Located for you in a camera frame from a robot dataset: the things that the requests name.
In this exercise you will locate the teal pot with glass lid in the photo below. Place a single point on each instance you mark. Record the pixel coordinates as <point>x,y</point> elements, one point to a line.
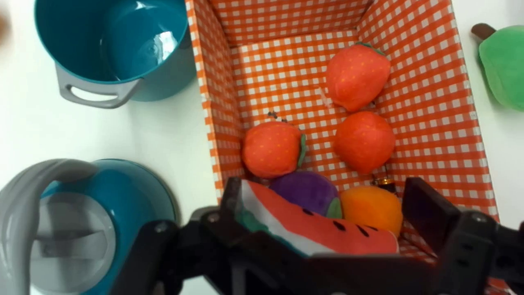
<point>120,197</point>

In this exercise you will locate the orange plush fruit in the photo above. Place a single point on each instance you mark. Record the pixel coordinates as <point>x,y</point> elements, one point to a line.
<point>370,206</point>

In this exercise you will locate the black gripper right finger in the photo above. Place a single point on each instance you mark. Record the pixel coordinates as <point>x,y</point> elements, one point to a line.
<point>452,234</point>

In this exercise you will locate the open teal toy pot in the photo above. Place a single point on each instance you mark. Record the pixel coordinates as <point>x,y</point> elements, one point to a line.
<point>136,42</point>

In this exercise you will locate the purple plush fruit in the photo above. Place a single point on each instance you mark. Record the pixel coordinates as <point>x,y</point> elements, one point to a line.
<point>305,190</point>

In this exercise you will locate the orange gingham basket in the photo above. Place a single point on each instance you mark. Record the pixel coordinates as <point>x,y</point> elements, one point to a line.
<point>431,108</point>

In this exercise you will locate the red plush strawberry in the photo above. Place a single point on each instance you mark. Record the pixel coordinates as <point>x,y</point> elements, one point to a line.
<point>357,75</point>
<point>364,141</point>

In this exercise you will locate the small red plush tomato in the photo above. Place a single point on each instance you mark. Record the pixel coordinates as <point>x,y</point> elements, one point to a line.
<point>272,147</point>

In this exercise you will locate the plush watermelon slice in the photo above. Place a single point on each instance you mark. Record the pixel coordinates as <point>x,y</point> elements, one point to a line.
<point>321,226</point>

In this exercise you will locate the green plush fruit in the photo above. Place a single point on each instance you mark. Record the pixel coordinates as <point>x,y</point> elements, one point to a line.
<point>505,65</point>

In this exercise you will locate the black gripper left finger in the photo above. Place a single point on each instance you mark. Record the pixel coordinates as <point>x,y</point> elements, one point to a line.
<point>218,239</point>

